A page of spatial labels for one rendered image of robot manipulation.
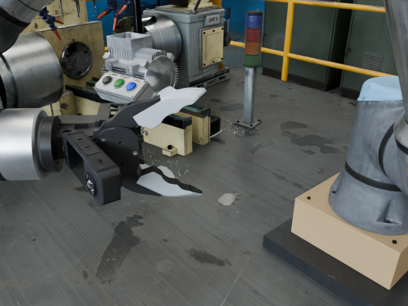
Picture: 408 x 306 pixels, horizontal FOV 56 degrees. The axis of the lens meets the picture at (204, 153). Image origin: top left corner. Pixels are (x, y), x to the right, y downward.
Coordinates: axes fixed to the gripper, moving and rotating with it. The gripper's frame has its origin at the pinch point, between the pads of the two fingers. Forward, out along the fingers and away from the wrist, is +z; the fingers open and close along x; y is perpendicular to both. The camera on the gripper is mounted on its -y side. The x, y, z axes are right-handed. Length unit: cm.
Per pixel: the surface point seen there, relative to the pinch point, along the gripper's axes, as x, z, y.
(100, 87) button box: 15, -21, 66
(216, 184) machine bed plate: 38, 11, 49
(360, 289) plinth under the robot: 33.0, 31.1, 3.6
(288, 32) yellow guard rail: 46, 120, 308
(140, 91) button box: 13, -10, 58
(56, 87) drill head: 20, -38, 84
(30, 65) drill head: 12, -43, 79
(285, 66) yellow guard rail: 78, 121, 307
